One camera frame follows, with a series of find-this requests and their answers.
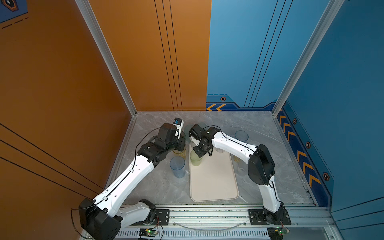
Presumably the clear ribbed glass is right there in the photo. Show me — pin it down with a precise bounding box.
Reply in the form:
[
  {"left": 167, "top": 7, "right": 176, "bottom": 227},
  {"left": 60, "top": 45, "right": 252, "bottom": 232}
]
[{"left": 214, "top": 148, "right": 225, "bottom": 154}]

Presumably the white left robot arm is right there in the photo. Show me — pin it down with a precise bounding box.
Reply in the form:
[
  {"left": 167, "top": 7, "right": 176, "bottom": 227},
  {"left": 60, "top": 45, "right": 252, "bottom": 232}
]
[{"left": 77, "top": 118, "right": 185, "bottom": 240}]

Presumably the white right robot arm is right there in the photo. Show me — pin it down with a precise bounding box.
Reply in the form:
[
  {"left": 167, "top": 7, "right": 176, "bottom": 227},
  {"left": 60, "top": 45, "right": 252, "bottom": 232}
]
[{"left": 189, "top": 124, "right": 292, "bottom": 225}]

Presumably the cream plastic tray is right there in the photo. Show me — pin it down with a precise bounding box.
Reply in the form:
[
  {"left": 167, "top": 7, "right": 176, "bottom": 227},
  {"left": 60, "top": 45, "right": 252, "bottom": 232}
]
[{"left": 190, "top": 150, "right": 239, "bottom": 202}]

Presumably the teal frosted glass right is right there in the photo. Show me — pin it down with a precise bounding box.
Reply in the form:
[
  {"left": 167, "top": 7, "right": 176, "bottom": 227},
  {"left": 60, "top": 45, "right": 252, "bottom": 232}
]
[{"left": 198, "top": 122, "right": 208, "bottom": 128}]

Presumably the amber glass left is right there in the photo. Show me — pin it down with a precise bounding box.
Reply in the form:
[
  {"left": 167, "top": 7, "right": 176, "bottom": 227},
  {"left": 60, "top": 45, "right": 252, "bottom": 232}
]
[{"left": 173, "top": 146, "right": 187, "bottom": 159}]

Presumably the amber glass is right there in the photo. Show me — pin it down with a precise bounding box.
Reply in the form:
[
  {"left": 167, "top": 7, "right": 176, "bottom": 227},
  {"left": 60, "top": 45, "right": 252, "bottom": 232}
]
[
  {"left": 173, "top": 146, "right": 187, "bottom": 159},
  {"left": 234, "top": 156, "right": 242, "bottom": 163}
]

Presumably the pale green frosted glass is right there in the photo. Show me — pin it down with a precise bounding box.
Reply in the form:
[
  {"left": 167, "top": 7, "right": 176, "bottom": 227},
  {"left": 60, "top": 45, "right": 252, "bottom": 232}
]
[{"left": 190, "top": 150, "right": 202, "bottom": 167}]

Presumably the blue grey glass left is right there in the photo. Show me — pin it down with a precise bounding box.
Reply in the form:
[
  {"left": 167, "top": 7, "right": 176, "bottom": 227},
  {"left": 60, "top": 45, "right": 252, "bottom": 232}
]
[{"left": 170, "top": 156, "right": 186, "bottom": 179}]

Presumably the blue grey glass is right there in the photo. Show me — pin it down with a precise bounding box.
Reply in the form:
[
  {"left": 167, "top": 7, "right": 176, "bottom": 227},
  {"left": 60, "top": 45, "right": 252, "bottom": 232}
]
[
  {"left": 170, "top": 156, "right": 186, "bottom": 179},
  {"left": 235, "top": 130, "right": 249, "bottom": 142}
]

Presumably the blue grey glass right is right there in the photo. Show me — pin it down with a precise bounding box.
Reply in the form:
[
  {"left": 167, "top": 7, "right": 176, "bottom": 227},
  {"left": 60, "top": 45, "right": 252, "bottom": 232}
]
[{"left": 235, "top": 130, "right": 249, "bottom": 142}]

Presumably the amber glass right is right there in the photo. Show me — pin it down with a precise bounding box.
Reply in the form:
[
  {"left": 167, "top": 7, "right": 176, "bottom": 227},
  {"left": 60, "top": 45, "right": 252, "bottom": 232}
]
[{"left": 234, "top": 156, "right": 242, "bottom": 163}]

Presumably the clear glass right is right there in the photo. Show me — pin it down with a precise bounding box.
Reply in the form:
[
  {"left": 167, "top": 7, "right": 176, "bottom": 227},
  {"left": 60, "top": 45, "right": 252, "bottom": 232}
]
[{"left": 237, "top": 163, "right": 248, "bottom": 177}]

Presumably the left green circuit board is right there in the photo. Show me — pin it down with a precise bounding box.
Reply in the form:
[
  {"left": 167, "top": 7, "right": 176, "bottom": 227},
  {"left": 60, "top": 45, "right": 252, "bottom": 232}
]
[{"left": 138, "top": 228, "right": 159, "bottom": 240}]

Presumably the green circuit board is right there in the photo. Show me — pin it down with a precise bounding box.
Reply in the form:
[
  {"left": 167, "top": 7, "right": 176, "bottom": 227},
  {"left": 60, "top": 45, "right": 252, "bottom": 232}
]
[
  {"left": 138, "top": 228, "right": 159, "bottom": 240},
  {"left": 267, "top": 228, "right": 291, "bottom": 240}
]

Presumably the right green circuit board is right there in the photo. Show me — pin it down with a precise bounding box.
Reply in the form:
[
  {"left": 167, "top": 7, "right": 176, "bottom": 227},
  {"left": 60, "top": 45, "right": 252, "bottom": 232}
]
[{"left": 267, "top": 228, "right": 291, "bottom": 240}]

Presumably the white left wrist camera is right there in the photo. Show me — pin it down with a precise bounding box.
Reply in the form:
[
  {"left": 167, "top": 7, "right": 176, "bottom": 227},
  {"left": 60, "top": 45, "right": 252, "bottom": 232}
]
[{"left": 173, "top": 118, "right": 184, "bottom": 139}]

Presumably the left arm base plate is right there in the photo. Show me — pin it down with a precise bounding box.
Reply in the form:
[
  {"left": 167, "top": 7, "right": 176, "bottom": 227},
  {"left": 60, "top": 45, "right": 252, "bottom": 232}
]
[{"left": 133, "top": 209, "right": 170, "bottom": 227}]

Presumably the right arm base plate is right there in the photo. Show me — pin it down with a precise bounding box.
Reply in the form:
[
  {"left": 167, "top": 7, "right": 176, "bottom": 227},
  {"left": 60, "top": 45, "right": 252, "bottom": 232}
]
[{"left": 248, "top": 209, "right": 292, "bottom": 226}]

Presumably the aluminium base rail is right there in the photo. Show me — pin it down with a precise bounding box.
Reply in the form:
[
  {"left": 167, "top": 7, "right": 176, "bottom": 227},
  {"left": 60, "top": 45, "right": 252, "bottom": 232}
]
[{"left": 77, "top": 203, "right": 343, "bottom": 240}]

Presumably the aluminium corner post left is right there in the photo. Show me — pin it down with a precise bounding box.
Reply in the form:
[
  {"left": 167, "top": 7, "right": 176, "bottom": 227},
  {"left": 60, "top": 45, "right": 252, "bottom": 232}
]
[{"left": 75, "top": 0, "right": 137, "bottom": 117}]

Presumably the aluminium corner post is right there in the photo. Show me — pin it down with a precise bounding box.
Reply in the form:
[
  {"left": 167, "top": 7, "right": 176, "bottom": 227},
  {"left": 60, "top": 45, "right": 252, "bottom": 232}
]
[
  {"left": 272, "top": 0, "right": 345, "bottom": 117},
  {"left": 75, "top": 0, "right": 137, "bottom": 117}
]

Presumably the aluminium corner post right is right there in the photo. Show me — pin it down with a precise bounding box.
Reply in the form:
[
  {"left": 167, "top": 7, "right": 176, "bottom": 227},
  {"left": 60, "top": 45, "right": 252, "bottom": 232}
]
[{"left": 272, "top": 0, "right": 345, "bottom": 117}]

